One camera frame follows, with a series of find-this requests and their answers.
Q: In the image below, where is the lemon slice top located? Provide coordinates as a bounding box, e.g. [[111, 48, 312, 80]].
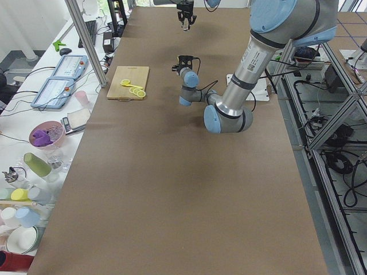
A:
[[136, 90, 146, 98]]

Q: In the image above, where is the green cup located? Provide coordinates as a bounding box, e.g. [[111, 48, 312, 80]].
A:
[[24, 152, 52, 178]]

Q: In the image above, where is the black keyboard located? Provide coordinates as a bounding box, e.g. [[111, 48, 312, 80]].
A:
[[77, 19, 98, 49]]

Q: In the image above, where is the blue teach pendant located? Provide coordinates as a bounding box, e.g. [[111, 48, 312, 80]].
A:
[[52, 54, 88, 80], [30, 77, 75, 109]]

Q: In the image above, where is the pink bowl with purple cloth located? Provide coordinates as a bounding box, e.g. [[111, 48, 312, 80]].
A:
[[29, 120, 66, 150]]

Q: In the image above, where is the blue teach pendant far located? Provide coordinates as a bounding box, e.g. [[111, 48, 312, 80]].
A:
[[52, 54, 88, 80]]

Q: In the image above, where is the blue teach pendant near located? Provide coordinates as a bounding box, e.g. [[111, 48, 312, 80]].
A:
[[30, 77, 75, 109]]

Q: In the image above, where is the clear glass shaker cup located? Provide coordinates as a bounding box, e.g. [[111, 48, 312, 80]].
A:
[[182, 19, 190, 32]]

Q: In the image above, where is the red item at edge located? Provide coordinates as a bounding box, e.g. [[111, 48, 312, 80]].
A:
[[1, 250, 34, 272]]

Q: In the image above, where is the bamboo cutting board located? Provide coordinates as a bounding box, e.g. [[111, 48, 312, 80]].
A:
[[107, 66, 150, 101]]

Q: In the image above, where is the aluminium frame post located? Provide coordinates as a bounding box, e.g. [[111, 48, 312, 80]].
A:
[[65, 0, 107, 88]]

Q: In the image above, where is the black computer mouse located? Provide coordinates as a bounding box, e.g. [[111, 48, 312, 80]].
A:
[[59, 48, 72, 56]]

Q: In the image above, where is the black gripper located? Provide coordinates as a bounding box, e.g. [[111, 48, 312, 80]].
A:
[[171, 65, 191, 75], [176, 1, 197, 29]]

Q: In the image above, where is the white kitchen scale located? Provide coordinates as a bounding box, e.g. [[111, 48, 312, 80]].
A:
[[60, 108, 91, 135]]

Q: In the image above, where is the white bowl green rim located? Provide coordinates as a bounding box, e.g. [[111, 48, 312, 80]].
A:
[[6, 226, 38, 254]]

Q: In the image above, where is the light blue cup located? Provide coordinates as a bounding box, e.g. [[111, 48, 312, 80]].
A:
[[15, 207, 41, 228]]

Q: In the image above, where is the yellow cup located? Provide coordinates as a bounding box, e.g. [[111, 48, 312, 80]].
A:
[[10, 188, 30, 201]]

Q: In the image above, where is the pink cup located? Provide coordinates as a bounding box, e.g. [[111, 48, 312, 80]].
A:
[[75, 91, 89, 107]]

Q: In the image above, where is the lemon slice on knife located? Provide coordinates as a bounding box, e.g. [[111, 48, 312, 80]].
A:
[[120, 79, 131, 87]]

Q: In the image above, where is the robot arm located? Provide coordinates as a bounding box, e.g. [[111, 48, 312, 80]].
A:
[[153, 0, 221, 32], [172, 0, 338, 133]]

